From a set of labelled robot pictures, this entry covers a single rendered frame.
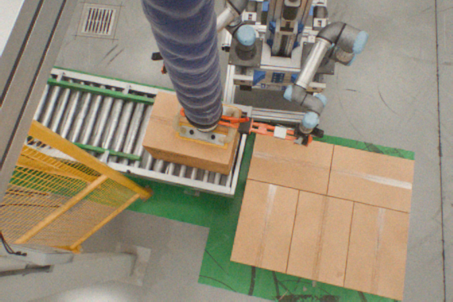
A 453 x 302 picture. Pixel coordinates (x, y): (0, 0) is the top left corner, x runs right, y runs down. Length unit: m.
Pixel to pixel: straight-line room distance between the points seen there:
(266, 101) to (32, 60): 3.02
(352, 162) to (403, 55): 1.48
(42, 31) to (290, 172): 2.55
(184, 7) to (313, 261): 2.18
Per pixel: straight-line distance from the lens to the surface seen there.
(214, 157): 2.55
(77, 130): 3.26
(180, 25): 1.25
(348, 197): 3.02
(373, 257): 3.04
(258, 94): 3.48
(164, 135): 2.63
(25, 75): 0.54
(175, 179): 2.91
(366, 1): 4.38
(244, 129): 2.31
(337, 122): 3.72
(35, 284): 1.96
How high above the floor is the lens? 3.43
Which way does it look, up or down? 74 degrees down
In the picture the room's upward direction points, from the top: 5 degrees counter-clockwise
